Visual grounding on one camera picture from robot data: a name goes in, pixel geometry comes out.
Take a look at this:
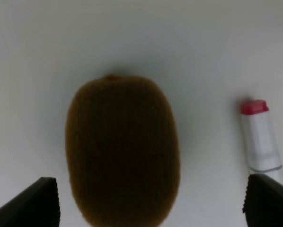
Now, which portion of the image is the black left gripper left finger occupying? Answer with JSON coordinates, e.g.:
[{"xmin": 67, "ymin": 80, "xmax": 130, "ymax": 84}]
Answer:
[{"xmin": 0, "ymin": 177, "xmax": 61, "ymax": 227}]

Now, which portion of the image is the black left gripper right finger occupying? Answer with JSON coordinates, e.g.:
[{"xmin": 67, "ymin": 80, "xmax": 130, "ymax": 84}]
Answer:
[{"xmin": 242, "ymin": 174, "xmax": 283, "ymax": 227}]

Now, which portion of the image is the brown kiwi fruit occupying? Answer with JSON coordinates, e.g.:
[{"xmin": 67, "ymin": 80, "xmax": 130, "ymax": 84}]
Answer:
[{"xmin": 65, "ymin": 75, "xmax": 180, "ymax": 227}]

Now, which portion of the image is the white pink-capped marker pen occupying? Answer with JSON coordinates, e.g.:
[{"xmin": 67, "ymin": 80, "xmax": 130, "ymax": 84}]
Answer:
[{"xmin": 240, "ymin": 100, "xmax": 283, "ymax": 184}]

